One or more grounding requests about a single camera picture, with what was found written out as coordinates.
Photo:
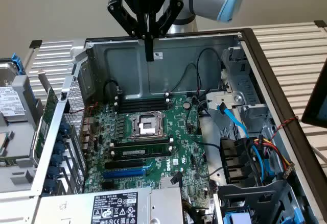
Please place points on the green graphics card silver bracket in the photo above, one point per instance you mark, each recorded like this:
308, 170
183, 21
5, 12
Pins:
49, 106

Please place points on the white label sticker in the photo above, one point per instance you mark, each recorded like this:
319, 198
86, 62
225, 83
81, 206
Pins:
159, 55

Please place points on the open grey PC case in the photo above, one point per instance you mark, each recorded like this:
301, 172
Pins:
127, 68

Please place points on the black table corner cap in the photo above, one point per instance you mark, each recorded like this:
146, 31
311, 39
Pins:
320, 23
35, 44

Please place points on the black RAM slot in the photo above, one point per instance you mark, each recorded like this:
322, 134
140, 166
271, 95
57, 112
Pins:
140, 143
143, 106
143, 99
143, 109
143, 103

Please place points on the silver coin battery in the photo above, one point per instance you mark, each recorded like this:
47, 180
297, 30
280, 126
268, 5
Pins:
187, 105

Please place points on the grey metal disk bay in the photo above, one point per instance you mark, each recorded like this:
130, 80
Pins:
245, 86

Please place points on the blue plastic disk caddy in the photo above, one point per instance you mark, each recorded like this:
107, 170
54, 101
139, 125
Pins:
19, 63

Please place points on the silver CPU socket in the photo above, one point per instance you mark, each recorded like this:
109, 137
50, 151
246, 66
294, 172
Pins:
146, 125

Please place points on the blue card retention clip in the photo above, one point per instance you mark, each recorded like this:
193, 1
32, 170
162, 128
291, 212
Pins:
50, 185
60, 137
65, 127
56, 160
60, 148
54, 172

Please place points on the green motherboard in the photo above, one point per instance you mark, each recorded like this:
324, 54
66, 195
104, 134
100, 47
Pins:
178, 137

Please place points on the silver hard disk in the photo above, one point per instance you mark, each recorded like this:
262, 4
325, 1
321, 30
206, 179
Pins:
10, 101

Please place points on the long black expansion slot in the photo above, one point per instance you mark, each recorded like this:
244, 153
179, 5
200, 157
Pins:
124, 164

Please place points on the black plastic fan shroud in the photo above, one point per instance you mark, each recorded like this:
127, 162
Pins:
235, 157

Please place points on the black monitor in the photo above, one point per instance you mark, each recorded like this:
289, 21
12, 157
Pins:
315, 101

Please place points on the blue expansion slot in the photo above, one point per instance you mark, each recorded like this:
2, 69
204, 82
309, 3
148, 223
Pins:
122, 175

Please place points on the black front panel connector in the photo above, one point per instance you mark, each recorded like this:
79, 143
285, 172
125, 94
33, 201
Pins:
176, 178

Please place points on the silver CPU chip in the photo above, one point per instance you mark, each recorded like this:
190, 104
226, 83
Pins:
5, 143

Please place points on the silver chipset heatsink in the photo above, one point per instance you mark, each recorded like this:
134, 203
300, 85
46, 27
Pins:
168, 182

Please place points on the short black expansion slot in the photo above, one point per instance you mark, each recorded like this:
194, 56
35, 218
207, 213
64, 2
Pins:
108, 185

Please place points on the grey parts rack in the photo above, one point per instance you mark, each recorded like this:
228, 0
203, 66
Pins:
23, 178

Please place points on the grey power supply unit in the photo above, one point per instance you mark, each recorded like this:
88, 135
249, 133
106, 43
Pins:
76, 208

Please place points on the blue grey disk bay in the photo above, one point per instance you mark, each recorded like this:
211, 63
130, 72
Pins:
255, 198

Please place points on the black intrusion switch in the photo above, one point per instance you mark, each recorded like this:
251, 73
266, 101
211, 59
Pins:
64, 96

